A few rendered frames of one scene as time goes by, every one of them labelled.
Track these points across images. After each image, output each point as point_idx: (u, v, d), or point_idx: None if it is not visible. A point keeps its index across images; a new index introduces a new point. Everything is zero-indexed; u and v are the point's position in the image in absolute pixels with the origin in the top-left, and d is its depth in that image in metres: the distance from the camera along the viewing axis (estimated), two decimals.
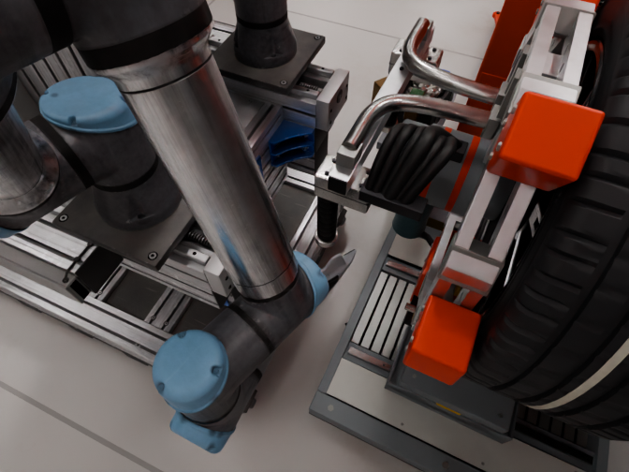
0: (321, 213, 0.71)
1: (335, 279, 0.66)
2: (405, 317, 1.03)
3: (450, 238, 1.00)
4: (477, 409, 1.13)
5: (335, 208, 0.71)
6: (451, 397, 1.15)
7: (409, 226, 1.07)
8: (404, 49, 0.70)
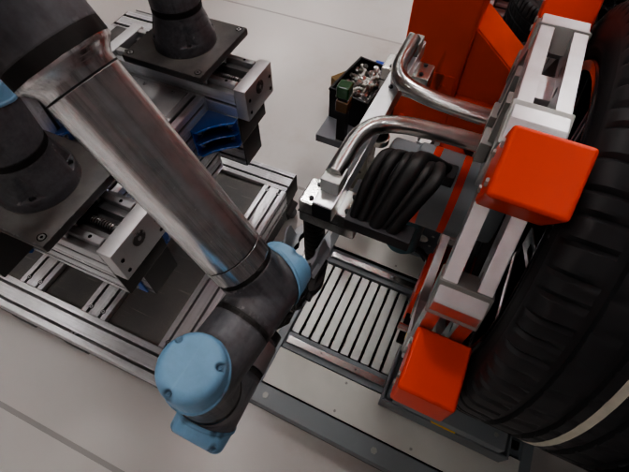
0: (308, 235, 0.69)
1: (325, 264, 0.68)
2: (398, 336, 1.00)
3: (445, 255, 0.98)
4: (473, 428, 1.11)
5: (322, 231, 0.68)
6: None
7: None
8: (394, 66, 0.68)
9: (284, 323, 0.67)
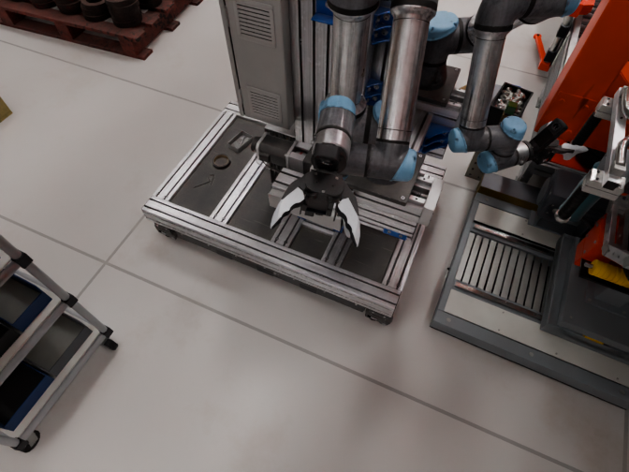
0: (576, 200, 1.24)
1: (356, 215, 0.75)
2: (580, 272, 1.55)
3: None
4: (619, 338, 1.65)
5: (586, 199, 1.23)
6: (599, 331, 1.67)
7: (577, 213, 1.60)
8: (626, 107, 1.22)
9: None
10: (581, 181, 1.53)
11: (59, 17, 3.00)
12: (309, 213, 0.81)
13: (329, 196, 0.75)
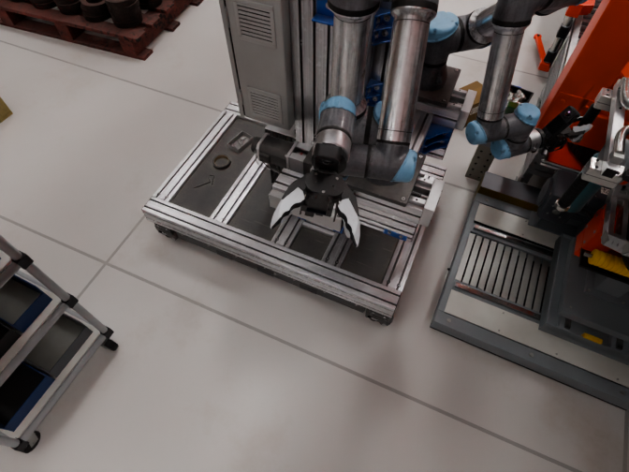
0: (576, 189, 1.26)
1: (356, 215, 0.75)
2: (579, 262, 1.58)
3: None
4: (618, 328, 1.68)
5: (585, 186, 1.25)
6: (598, 320, 1.70)
7: (577, 203, 1.62)
8: (625, 97, 1.25)
9: None
10: (581, 171, 1.55)
11: (59, 17, 3.00)
12: (309, 213, 0.81)
13: (329, 196, 0.75)
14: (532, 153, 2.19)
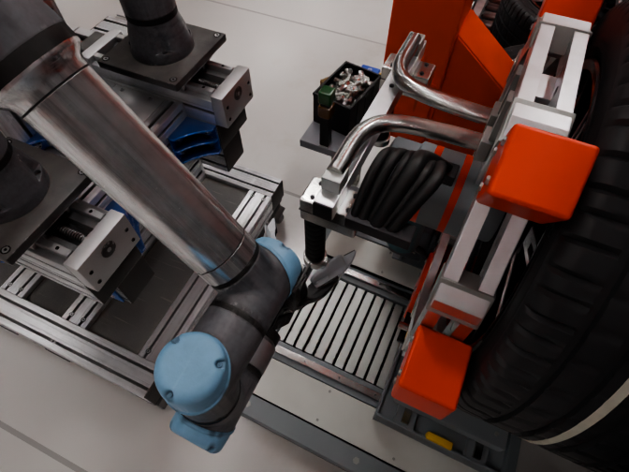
0: (309, 234, 0.69)
1: (335, 280, 0.66)
2: (399, 335, 1.00)
3: (445, 254, 0.98)
4: (473, 427, 1.11)
5: (323, 230, 0.68)
6: (446, 415, 1.12)
7: None
8: (395, 66, 0.68)
9: (284, 323, 0.67)
10: None
11: None
12: None
13: None
14: None
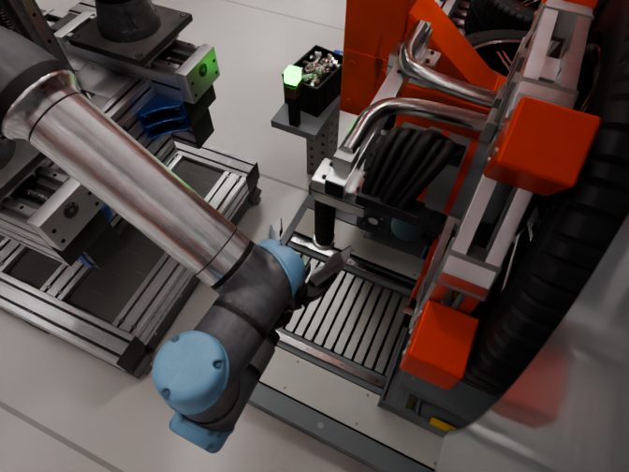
0: (319, 215, 0.71)
1: (333, 276, 0.66)
2: (403, 320, 1.02)
3: (449, 240, 1.00)
4: (476, 412, 1.13)
5: (332, 212, 0.70)
6: (449, 400, 1.14)
7: (407, 228, 1.07)
8: (402, 51, 0.70)
9: (283, 323, 0.67)
10: None
11: None
12: None
13: None
14: None
